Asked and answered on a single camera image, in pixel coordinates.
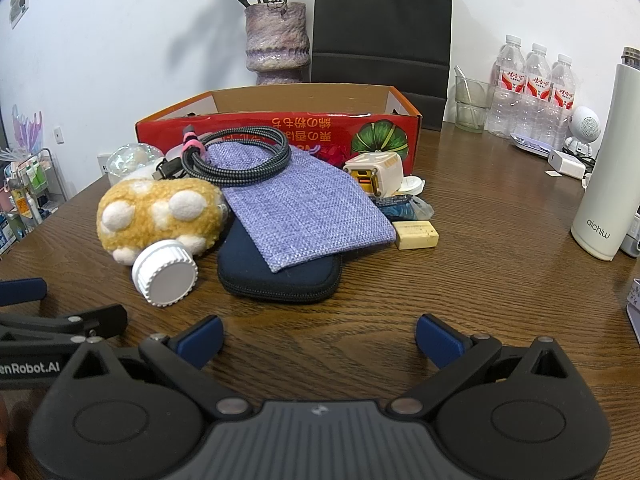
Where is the blue plastic packet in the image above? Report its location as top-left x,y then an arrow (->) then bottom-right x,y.
372,195 -> 433,223

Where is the wooden desktop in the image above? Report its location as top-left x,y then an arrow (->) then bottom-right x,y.
0,85 -> 640,480

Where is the pastel plastic bouquet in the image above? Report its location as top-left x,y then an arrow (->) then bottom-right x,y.
10,104 -> 46,153

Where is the white lavender tray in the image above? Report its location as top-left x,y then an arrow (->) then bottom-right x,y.
510,131 -> 556,158

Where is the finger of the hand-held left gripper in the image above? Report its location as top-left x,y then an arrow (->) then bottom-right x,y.
0,280 -> 47,306
0,304 -> 128,346

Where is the clear glass straw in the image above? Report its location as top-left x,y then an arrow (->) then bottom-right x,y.
457,66 -> 481,111

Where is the clear glass cup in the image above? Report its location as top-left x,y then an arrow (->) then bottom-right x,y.
454,74 -> 496,133

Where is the white charger block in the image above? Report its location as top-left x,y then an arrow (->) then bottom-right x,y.
547,149 -> 591,179

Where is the white cube charger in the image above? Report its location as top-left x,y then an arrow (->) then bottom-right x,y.
342,152 -> 405,197

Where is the wall poster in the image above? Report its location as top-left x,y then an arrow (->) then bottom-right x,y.
7,0 -> 33,28

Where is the white round charger puck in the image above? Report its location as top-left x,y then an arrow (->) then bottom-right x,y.
395,176 -> 426,197

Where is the navy zipper case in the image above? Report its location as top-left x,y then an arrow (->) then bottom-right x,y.
216,220 -> 343,305

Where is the white thermos bottle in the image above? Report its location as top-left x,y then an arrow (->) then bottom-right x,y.
571,46 -> 640,262

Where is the white ribbed round cap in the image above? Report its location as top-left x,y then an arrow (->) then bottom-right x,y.
131,240 -> 199,308

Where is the iridescent plastic bag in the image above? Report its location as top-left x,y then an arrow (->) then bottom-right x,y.
106,142 -> 166,183

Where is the red cardboard box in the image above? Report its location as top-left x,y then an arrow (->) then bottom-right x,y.
135,84 -> 424,175

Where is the wire rack with goods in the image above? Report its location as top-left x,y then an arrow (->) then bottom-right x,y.
0,147 -> 68,256

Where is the braided cable with pink tie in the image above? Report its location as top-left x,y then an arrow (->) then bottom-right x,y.
154,127 -> 293,187

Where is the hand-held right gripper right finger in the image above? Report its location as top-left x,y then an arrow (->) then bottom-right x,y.
390,313 -> 596,420

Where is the yellow white spotted plush toy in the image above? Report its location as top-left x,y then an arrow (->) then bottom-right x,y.
96,176 -> 226,264

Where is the white printed item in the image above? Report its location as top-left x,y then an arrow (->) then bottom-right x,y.
625,277 -> 640,346

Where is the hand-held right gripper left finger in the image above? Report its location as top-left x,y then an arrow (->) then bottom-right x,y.
47,315 -> 251,421

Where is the purple mottled ceramic vase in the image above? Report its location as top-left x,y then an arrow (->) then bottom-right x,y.
244,2 -> 312,86

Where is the beige eraser block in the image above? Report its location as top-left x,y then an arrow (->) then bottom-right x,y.
393,219 -> 441,251

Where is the clear water bottle red label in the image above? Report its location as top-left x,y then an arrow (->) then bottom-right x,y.
487,34 -> 526,136
547,53 -> 576,148
522,42 -> 553,141

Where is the purple woven pouch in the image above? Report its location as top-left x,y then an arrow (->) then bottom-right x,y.
206,144 -> 395,274

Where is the white round robot speaker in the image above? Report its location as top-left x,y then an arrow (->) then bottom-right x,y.
562,106 -> 602,158

